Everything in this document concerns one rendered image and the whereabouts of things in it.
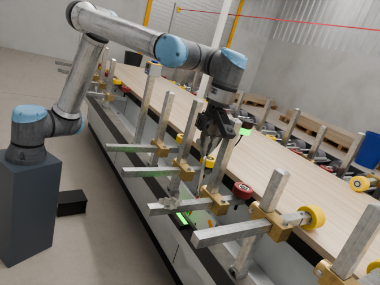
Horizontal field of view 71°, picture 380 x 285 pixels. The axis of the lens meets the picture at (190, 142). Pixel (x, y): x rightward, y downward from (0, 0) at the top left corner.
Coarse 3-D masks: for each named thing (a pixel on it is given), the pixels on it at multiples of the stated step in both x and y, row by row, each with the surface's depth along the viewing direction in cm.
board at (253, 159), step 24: (120, 72) 283; (192, 96) 270; (192, 144) 146; (240, 144) 163; (264, 144) 178; (240, 168) 128; (264, 168) 136; (288, 168) 147; (312, 168) 158; (288, 192) 117; (312, 192) 124; (336, 192) 133; (360, 192) 142; (336, 216) 108; (360, 216) 114; (312, 240) 88; (336, 240) 91; (360, 264) 82
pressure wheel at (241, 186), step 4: (236, 184) 108; (240, 184) 110; (244, 184) 110; (232, 188) 109; (236, 188) 106; (240, 188) 106; (244, 188) 107; (248, 188) 109; (232, 192) 108; (236, 192) 106; (240, 192) 105; (244, 192) 105; (248, 192) 105; (252, 192) 107; (240, 196) 105; (244, 196) 105; (248, 196) 106; (236, 208) 111
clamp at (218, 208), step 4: (200, 188) 108; (204, 188) 106; (204, 192) 105; (208, 192) 104; (200, 196) 107; (204, 196) 105; (208, 196) 103; (212, 196) 102; (216, 196) 102; (220, 196) 103; (216, 200) 100; (220, 200) 100; (216, 204) 99; (220, 204) 98; (224, 204) 99; (228, 204) 100; (212, 208) 101; (216, 208) 99; (220, 208) 98; (224, 208) 99; (216, 212) 99; (220, 212) 99; (224, 212) 101
